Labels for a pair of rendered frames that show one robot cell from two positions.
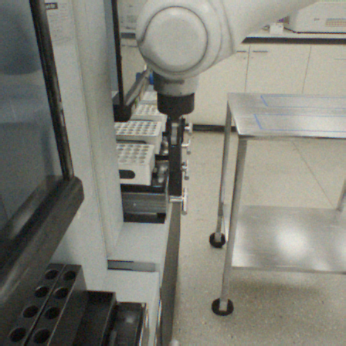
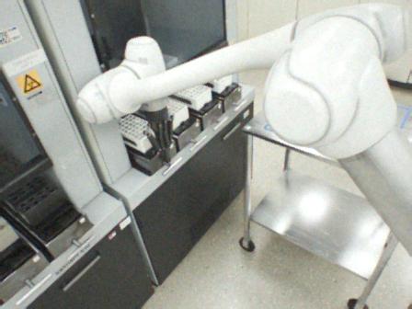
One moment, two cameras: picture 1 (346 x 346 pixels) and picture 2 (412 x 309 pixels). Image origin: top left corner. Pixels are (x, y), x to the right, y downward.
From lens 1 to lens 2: 75 cm
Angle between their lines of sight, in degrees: 32
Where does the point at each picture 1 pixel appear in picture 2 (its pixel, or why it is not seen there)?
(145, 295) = (107, 211)
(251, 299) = (277, 250)
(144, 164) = (139, 141)
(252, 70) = not seen: outside the picture
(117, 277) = (104, 197)
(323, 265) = (323, 250)
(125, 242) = (122, 180)
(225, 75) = not seen: hidden behind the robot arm
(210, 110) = not seen: hidden behind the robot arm
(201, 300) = (239, 234)
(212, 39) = (97, 115)
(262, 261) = (276, 225)
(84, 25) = (71, 85)
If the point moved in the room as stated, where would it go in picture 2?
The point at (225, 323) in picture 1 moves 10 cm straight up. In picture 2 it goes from (244, 257) to (244, 246)
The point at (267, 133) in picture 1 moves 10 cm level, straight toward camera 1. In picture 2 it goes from (262, 134) to (242, 147)
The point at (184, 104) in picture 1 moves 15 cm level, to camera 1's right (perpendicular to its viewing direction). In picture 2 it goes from (153, 116) to (192, 130)
